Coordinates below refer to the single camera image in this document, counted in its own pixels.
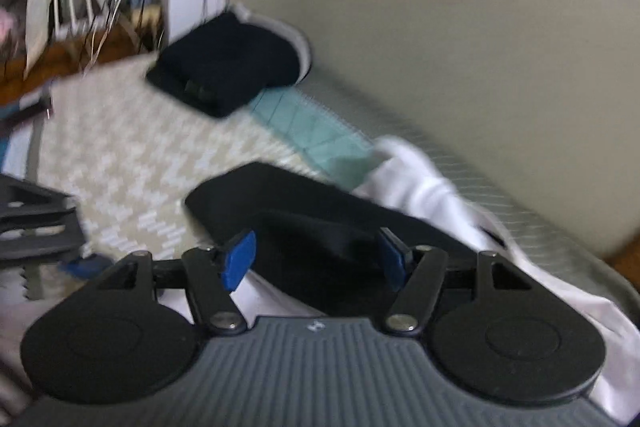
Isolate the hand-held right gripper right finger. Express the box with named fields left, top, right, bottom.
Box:
left=376, top=227, right=536, bottom=337

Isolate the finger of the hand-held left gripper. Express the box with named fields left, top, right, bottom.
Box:
left=0, top=174, right=113, bottom=280

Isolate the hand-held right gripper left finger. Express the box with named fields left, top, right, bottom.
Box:
left=95, top=229, right=257, bottom=337

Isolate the white garment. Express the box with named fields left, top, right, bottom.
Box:
left=230, top=134, right=640, bottom=425

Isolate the black garment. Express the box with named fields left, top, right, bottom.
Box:
left=146, top=10, right=305, bottom=118
left=184, top=162, right=481, bottom=318

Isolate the beige zigzag patterned bedsheet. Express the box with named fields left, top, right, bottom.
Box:
left=0, top=56, right=351, bottom=308

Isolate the teal checked blanket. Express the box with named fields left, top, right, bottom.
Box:
left=249, top=86, right=383, bottom=188

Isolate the wooden desk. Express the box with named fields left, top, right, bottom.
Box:
left=0, top=19, right=167, bottom=105

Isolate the pink cloth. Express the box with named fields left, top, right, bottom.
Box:
left=0, top=8, right=17, bottom=50

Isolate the beige power strip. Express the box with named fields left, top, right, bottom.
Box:
left=132, top=6, right=167, bottom=30

